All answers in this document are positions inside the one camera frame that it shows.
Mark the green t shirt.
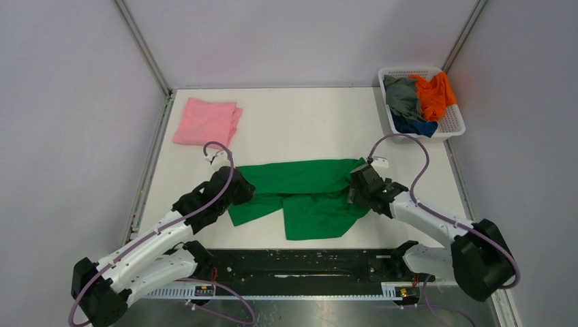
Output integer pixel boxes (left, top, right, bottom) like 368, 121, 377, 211
228, 158, 369, 240

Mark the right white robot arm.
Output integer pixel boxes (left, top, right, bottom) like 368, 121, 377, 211
348, 163, 519, 302

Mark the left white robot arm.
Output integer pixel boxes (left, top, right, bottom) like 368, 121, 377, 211
68, 166, 256, 326

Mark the folded pink t shirt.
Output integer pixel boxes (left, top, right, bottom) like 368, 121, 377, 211
172, 97, 243, 147

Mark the blue t shirt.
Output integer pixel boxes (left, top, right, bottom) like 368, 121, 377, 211
392, 114, 438, 138

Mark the white plastic laundry basket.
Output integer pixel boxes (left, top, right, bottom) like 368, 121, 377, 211
378, 65, 466, 143

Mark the grey t shirt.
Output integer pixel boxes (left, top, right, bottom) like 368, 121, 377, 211
383, 75, 425, 122

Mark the orange t shirt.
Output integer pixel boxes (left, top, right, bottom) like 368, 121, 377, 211
409, 72, 458, 122

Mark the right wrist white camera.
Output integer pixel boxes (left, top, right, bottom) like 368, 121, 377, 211
367, 157, 389, 170

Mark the wrist white camera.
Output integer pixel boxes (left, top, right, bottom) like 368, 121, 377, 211
204, 150, 230, 170
367, 157, 389, 170

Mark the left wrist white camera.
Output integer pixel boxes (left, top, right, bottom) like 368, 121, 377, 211
204, 150, 230, 170

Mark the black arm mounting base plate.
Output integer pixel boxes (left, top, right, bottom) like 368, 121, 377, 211
192, 249, 426, 296

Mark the aluminium frame rail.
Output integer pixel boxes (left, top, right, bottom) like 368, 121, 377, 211
112, 0, 174, 98

